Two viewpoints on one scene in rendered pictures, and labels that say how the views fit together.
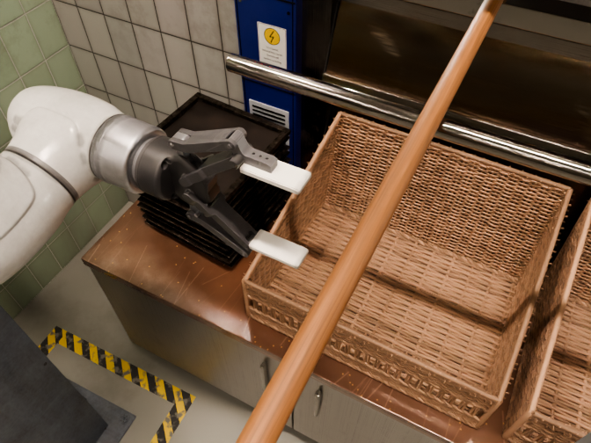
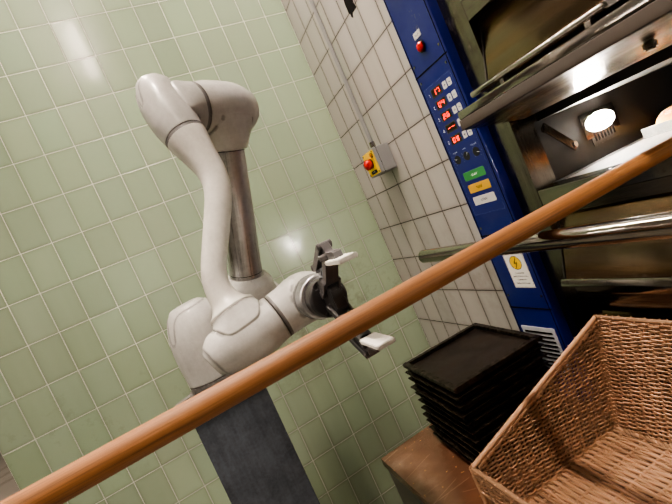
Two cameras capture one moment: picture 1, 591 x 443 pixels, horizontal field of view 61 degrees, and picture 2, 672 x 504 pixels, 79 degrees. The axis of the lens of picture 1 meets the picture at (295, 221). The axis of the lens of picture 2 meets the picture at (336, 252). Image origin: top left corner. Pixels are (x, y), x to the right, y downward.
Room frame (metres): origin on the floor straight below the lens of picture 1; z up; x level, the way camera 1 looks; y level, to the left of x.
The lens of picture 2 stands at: (-0.07, -0.39, 1.31)
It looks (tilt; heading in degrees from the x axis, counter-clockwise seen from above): 4 degrees down; 43
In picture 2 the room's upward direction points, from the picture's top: 24 degrees counter-clockwise
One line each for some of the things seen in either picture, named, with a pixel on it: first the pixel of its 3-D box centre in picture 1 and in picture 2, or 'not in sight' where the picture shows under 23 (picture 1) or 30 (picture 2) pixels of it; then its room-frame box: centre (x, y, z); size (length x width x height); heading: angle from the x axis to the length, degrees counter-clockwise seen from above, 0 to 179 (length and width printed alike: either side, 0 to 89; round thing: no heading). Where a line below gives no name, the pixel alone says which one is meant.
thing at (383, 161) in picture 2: not in sight; (378, 160); (1.28, 0.47, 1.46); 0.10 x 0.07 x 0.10; 62
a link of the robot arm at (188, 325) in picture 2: not in sight; (202, 336); (0.47, 0.72, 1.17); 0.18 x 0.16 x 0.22; 3
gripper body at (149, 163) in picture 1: (182, 175); (330, 297); (0.44, 0.14, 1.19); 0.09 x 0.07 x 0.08; 62
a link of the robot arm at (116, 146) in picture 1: (134, 156); (318, 296); (0.47, 0.20, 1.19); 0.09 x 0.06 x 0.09; 152
